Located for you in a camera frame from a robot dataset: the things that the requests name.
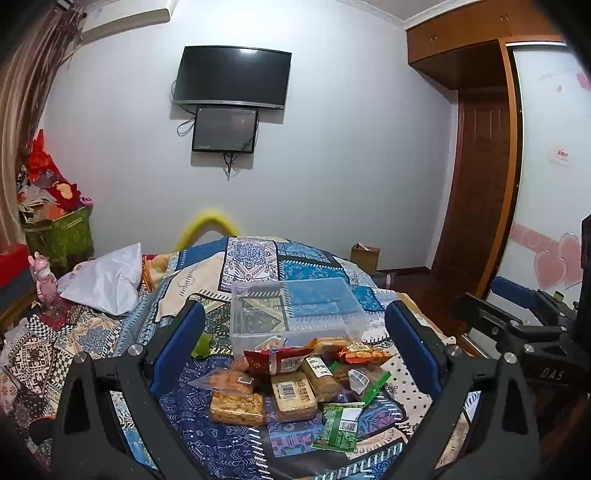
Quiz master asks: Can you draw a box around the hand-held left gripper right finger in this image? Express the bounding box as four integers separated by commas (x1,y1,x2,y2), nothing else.
385,299,541,480

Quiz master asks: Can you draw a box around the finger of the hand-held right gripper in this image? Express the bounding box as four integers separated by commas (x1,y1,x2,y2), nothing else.
491,276,576,324
455,293,568,344

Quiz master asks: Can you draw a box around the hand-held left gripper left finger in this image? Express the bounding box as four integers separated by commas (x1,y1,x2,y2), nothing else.
50,300,207,480

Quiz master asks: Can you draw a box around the green-edged clear snack packet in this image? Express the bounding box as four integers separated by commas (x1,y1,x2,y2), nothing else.
346,367,393,408

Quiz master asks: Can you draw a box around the labelled clear fried snack packet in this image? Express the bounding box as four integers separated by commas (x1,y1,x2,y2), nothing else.
188,368,257,396

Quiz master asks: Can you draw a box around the round biscuit tube packet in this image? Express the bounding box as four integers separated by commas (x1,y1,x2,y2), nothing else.
302,354,345,403

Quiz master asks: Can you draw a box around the red snack packet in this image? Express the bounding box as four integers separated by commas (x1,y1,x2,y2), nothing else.
243,346,315,376

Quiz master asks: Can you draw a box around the green snack packet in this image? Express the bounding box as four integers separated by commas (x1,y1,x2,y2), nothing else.
312,401,366,453

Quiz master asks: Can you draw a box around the clear plastic container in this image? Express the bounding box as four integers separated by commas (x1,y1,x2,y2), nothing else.
231,277,368,358

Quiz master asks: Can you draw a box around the tan biscuit packet with barcode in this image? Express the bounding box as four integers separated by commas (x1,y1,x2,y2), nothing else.
270,372,319,424

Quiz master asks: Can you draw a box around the green plastic object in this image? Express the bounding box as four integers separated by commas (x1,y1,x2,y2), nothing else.
191,332,213,359

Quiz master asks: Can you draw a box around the orange-edged cracker packet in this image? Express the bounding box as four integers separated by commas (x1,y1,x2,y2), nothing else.
338,344,396,366

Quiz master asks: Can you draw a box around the dark brown snack packet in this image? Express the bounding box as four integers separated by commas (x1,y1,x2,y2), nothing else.
329,361,352,387

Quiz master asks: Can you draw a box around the yellow-edged pastry packet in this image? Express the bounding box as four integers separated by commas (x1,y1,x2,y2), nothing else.
309,337,354,357

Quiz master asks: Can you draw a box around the orange cloth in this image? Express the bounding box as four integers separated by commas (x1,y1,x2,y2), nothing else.
141,252,170,292

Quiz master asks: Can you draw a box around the cardboard box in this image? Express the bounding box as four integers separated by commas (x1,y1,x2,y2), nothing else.
349,243,380,273

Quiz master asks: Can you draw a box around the wooden door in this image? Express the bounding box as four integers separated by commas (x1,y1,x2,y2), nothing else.
431,88,514,296

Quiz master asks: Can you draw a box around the printed blanket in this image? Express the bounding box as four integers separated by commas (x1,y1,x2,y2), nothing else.
0,235,481,480

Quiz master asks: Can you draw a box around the yellow hoop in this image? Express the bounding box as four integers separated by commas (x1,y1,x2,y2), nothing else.
172,209,239,253

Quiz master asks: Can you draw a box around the pink toy figure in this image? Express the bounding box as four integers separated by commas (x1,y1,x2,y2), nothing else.
28,252,59,306

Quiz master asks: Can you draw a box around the green patterned box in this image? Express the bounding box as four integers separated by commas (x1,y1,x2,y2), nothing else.
24,206,93,269

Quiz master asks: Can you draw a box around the white heart-sticker sliding door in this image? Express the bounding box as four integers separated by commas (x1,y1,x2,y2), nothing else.
505,41,591,306

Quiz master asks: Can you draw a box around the red box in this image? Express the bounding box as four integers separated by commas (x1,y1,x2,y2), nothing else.
0,244,31,287

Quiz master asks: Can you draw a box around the pile of red decorations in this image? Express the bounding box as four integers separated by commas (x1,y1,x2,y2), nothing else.
16,129,94,223

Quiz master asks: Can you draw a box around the small black monitor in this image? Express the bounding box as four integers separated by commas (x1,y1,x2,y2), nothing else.
191,106,259,154

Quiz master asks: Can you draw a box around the wooden wardrobe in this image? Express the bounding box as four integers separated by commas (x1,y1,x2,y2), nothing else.
405,0,573,301

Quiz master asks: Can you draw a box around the striped brown curtain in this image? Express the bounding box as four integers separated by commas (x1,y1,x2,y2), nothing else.
0,13,89,252

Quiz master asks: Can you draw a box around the white air conditioner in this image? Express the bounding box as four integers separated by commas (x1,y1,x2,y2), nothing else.
78,0,179,43

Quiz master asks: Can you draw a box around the black hanging cable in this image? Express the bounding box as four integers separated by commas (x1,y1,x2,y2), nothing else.
223,151,244,181

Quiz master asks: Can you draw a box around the black wall television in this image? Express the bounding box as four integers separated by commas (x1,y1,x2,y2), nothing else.
172,45,293,110

